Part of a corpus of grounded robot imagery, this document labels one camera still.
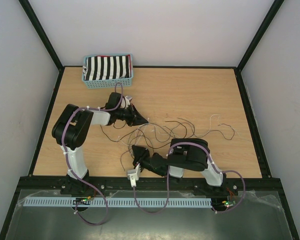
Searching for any black white striped cloth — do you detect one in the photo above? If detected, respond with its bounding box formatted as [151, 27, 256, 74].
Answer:
[82, 54, 133, 81]

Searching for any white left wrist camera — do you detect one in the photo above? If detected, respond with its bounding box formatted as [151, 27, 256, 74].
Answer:
[124, 95, 133, 108]

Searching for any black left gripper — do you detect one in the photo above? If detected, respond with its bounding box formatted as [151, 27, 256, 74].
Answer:
[116, 103, 149, 127]

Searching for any tangled thin wire bundle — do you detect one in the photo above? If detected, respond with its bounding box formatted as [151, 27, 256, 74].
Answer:
[119, 116, 198, 173]

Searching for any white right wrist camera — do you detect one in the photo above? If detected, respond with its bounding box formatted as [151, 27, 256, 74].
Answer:
[126, 163, 141, 188]

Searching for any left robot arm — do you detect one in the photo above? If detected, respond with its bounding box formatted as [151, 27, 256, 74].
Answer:
[51, 92, 149, 194]

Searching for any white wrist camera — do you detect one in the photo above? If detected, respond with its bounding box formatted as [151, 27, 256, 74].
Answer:
[126, 163, 141, 188]
[124, 95, 133, 108]

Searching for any light blue plastic basket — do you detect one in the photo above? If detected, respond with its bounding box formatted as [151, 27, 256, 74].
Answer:
[81, 53, 134, 89]

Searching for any dark brown wire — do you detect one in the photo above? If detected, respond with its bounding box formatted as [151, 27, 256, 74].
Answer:
[99, 124, 131, 143]

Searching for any black aluminium frame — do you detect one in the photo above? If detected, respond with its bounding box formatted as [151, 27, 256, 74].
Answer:
[0, 0, 300, 240]

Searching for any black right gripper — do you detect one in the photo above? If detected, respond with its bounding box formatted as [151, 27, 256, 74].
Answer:
[131, 144, 166, 177]

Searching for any light blue slotted cable duct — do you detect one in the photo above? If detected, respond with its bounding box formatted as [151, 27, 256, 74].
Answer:
[22, 197, 212, 208]

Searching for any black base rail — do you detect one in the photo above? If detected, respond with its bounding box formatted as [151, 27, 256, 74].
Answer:
[16, 176, 284, 198]

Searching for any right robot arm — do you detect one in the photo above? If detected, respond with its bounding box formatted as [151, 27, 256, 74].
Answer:
[126, 138, 227, 195]

